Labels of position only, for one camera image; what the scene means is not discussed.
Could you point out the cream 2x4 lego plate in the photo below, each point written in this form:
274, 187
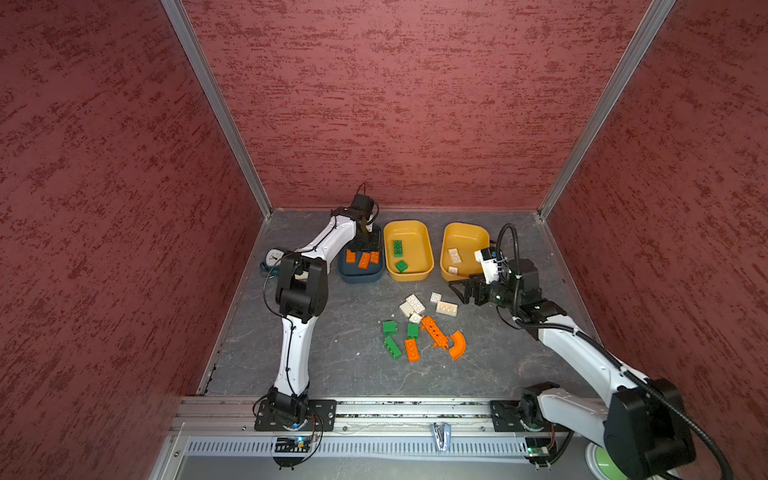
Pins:
446, 309

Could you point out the cream lego brick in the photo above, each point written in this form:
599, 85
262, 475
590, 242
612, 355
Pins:
454, 256

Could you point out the orange 2x4 lego bottom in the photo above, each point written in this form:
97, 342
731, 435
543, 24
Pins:
412, 350

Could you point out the green lego cube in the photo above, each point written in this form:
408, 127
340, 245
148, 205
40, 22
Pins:
389, 328
413, 331

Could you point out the green push button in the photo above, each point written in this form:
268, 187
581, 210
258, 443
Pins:
600, 464

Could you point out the orange curved lego piece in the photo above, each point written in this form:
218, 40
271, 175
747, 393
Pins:
458, 345

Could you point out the orange long lego beam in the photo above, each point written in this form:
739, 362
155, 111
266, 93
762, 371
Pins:
440, 340

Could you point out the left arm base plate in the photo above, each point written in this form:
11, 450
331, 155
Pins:
304, 416

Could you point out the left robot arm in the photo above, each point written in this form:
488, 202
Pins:
301, 294

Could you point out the dark teal container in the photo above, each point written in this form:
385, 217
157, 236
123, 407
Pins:
351, 274

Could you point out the aluminium front rail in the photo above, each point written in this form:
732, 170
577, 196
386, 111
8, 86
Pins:
356, 416

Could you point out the green long lego brick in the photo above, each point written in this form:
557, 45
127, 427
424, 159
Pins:
392, 347

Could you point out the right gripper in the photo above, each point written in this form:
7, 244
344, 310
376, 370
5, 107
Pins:
478, 283

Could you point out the small teal alarm clock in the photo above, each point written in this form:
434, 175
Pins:
270, 264

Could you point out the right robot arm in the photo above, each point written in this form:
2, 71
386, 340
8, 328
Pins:
640, 422

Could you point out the white 2x4 lego brick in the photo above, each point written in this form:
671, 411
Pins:
416, 305

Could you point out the right yellow container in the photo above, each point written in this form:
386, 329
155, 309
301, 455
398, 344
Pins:
467, 238

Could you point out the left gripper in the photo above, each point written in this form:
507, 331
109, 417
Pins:
375, 243

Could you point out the yellow container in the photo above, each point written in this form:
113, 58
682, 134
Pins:
467, 238
417, 250

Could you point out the middle yellow container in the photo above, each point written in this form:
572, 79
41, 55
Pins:
417, 250

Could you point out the white lego block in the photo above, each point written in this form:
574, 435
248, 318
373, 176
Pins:
407, 309

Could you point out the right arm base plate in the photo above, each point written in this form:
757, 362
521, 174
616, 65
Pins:
513, 416

